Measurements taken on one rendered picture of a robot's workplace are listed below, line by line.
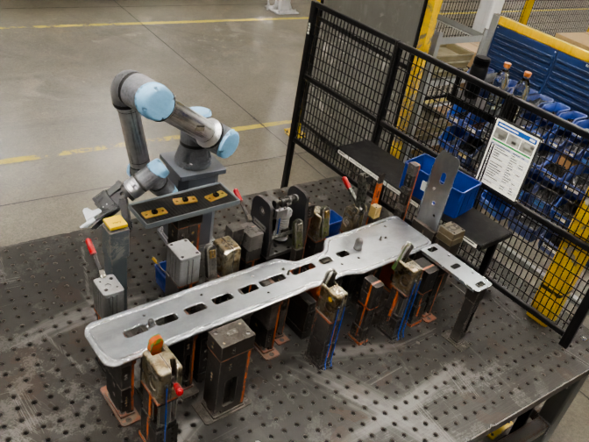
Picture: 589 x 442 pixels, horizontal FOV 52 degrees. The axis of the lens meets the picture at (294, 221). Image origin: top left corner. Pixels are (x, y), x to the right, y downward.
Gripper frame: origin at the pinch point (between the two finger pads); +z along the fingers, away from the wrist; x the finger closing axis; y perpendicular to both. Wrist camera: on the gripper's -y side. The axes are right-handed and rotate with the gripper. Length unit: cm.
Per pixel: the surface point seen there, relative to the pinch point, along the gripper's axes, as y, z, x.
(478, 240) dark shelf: -94, -116, -23
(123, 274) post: -20.7, -1.6, 5.9
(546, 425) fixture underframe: -186, -98, -53
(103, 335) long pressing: -34, 8, 36
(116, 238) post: -11.1, -9.1, 17.4
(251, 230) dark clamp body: -35, -46, -2
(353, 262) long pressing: -68, -68, -6
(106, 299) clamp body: -25.7, 2.1, 29.9
